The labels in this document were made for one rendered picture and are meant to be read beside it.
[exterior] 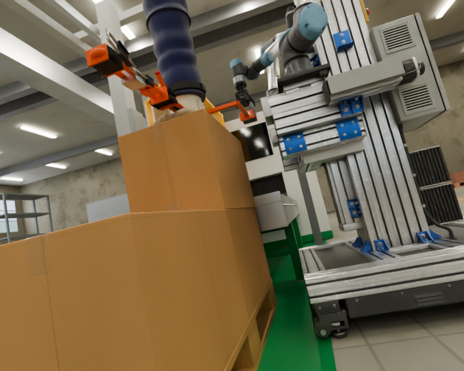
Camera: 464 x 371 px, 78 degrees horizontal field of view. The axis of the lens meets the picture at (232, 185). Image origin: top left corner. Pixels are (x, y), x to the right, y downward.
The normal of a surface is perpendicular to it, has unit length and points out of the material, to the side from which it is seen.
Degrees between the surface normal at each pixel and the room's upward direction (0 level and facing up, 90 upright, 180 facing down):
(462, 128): 90
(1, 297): 90
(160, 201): 90
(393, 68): 90
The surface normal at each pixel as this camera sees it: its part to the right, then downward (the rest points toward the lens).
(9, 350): -0.26, -0.07
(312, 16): 0.24, -0.04
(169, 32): -0.02, -0.38
